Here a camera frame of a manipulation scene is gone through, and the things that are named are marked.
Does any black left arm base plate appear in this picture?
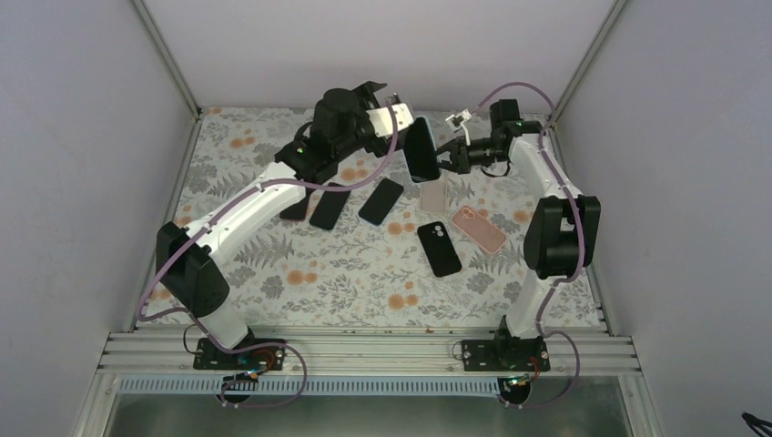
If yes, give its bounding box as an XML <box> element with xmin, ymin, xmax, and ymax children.
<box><xmin>192</xmin><ymin>339</ymin><xmax>286</xmax><ymax>372</ymax></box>

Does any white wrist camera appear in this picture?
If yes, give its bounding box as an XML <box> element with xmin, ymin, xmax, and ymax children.
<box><xmin>445</xmin><ymin>109</ymin><xmax>472</xmax><ymax>147</ymax></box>
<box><xmin>366</xmin><ymin>93</ymin><xmax>415</xmax><ymax>137</ymax></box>

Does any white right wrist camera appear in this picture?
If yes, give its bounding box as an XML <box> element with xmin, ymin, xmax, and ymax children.
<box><xmin>445</xmin><ymin>109</ymin><xmax>472</xmax><ymax>147</ymax></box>

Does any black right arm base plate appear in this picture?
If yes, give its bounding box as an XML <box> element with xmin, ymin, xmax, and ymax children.
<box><xmin>461</xmin><ymin>337</ymin><xmax>551</xmax><ymax>372</ymax></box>

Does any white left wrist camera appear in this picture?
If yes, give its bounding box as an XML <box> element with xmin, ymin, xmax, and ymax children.
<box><xmin>366</xmin><ymin>93</ymin><xmax>415</xmax><ymax>137</ymax></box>

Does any pink phone case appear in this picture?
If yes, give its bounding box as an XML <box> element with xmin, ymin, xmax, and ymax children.
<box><xmin>451</xmin><ymin>206</ymin><xmax>507</xmax><ymax>254</ymax></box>

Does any beige phone case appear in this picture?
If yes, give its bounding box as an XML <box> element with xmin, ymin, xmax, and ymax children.
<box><xmin>419</xmin><ymin>178</ymin><xmax>447</xmax><ymax>214</ymax></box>

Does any white slotted cable duct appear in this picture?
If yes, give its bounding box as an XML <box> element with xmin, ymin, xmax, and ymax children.
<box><xmin>117</xmin><ymin>375</ymin><xmax>501</xmax><ymax>397</ymax></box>

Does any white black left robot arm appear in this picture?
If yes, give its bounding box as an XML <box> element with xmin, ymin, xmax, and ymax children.
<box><xmin>136</xmin><ymin>81</ymin><xmax>415</xmax><ymax>369</ymax></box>

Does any black smartphone from pink case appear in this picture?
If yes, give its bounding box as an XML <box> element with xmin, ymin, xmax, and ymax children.
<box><xmin>358</xmin><ymin>178</ymin><xmax>404</xmax><ymax>226</ymax></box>

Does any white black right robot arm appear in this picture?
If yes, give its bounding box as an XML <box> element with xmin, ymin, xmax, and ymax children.
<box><xmin>436</xmin><ymin>99</ymin><xmax>601</xmax><ymax>371</ymax></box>

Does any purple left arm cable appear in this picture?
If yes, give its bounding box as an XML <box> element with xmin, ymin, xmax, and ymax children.
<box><xmin>135</xmin><ymin>105</ymin><xmax>401</xmax><ymax>412</ymax></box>

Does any aluminium rail frame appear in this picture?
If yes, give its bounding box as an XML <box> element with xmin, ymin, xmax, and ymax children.
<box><xmin>72</xmin><ymin>0</ymin><xmax>665</xmax><ymax>437</ymax></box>

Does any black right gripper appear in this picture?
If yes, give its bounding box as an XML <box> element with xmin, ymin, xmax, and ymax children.
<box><xmin>426</xmin><ymin>136</ymin><xmax>508</xmax><ymax>175</ymax></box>

